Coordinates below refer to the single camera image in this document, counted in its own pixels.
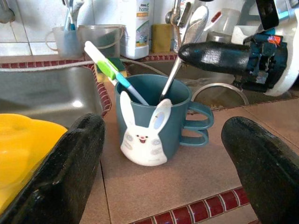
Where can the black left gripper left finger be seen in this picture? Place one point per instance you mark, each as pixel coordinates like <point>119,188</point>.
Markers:
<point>70,163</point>

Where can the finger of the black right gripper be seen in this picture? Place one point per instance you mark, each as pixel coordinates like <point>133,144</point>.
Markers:
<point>215,57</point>

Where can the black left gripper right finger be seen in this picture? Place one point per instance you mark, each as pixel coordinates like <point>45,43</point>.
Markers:
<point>268,175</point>

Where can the metal spoon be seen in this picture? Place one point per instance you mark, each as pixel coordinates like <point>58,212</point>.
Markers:
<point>196,25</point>

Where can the yellow plastic bowl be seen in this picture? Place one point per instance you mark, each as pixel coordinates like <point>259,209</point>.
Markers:
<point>23,144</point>

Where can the teal bunny mug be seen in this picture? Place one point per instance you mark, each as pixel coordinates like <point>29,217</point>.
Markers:
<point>177,130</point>

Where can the white green blue utensil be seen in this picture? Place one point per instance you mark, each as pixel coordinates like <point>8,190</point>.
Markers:
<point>105,67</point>

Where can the round steel rim pan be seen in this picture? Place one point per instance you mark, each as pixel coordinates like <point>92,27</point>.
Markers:
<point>218,84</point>

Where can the small labelled bottle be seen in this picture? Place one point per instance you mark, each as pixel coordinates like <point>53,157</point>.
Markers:
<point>178,39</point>

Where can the steel sink basin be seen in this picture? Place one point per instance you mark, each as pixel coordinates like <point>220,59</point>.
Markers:
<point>46,93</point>
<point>154,67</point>

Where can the white detergent bottle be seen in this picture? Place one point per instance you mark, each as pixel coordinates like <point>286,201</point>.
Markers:
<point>135,35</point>

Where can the yellow green sponge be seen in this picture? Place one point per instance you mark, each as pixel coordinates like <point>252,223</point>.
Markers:
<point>121,65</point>

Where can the dark green scouring pad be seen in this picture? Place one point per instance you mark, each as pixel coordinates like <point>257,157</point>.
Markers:
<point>107,44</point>

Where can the translucent plastic cup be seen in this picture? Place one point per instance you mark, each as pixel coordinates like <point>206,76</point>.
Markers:
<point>67,44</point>

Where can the clear plastic jug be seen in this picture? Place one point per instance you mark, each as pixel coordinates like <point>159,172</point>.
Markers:
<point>88,39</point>

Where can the blue white toothbrush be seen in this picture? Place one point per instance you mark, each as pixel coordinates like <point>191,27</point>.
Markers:
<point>71,22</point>

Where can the white toothpaste tube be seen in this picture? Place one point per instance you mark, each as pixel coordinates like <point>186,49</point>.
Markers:
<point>78,9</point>

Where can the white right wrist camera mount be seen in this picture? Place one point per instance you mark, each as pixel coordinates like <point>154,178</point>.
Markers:
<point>292,70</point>

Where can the grey wall tap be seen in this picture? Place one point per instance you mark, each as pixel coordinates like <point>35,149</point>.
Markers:
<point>5,12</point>

